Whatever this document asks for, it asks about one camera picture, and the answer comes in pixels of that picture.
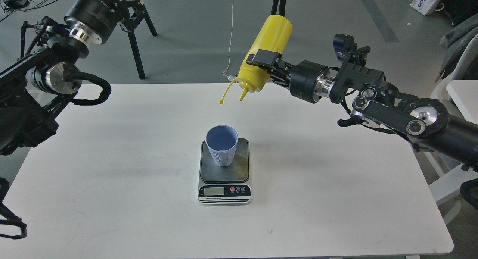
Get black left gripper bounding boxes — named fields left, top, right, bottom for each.
left=64, top=0, right=146, bottom=44

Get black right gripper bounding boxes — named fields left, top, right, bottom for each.
left=246, top=49, right=329, bottom=104

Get yellow squeeze bottle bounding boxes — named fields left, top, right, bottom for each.
left=218, top=15, right=293, bottom=104

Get blue plastic cup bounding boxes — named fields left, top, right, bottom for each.
left=205, top=125, right=239, bottom=167

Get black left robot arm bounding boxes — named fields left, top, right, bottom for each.
left=0, top=0, right=157, bottom=156

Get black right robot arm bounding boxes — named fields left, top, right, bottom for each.
left=245, top=34, right=478, bottom=172

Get digital kitchen scale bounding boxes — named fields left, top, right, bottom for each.
left=198, top=138, right=252, bottom=206

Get white cardboard box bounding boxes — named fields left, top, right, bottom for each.
left=410, top=0, right=441, bottom=16

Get white office chair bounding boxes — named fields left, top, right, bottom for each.
left=425, top=15, right=478, bottom=224

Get white hanging cable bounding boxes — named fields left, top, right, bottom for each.
left=223, top=0, right=238, bottom=84

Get black floor cables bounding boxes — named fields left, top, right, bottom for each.
left=0, top=0, right=83, bottom=22

